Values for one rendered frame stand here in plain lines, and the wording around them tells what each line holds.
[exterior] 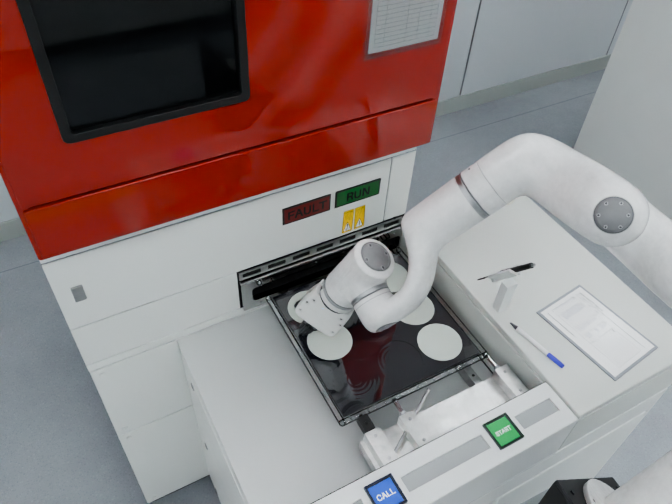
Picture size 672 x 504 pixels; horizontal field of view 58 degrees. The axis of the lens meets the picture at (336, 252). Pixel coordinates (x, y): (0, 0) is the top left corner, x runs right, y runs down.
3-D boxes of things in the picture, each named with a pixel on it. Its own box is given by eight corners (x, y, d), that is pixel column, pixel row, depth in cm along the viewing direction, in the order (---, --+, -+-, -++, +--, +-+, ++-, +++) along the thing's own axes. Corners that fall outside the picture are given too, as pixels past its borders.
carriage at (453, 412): (358, 448, 122) (359, 441, 120) (500, 377, 135) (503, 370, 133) (379, 483, 117) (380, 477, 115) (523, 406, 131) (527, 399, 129)
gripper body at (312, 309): (311, 292, 119) (289, 315, 127) (353, 321, 120) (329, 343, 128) (326, 266, 124) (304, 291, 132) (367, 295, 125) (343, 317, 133)
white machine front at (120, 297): (86, 364, 136) (30, 237, 108) (393, 250, 166) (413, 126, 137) (89, 374, 134) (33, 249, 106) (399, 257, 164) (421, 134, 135)
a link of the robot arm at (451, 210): (517, 250, 106) (381, 335, 118) (469, 176, 111) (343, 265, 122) (505, 248, 98) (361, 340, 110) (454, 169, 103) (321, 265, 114)
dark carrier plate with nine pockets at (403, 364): (272, 298, 142) (272, 297, 142) (396, 252, 155) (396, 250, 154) (343, 417, 122) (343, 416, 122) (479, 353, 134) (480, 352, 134)
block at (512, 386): (491, 376, 132) (494, 369, 130) (503, 370, 133) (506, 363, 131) (515, 406, 127) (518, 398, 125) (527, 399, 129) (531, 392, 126)
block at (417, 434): (397, 423, 123) (398, 415, 121) (411, 416, 125) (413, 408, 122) (419, 456, 119) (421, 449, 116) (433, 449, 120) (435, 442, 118)
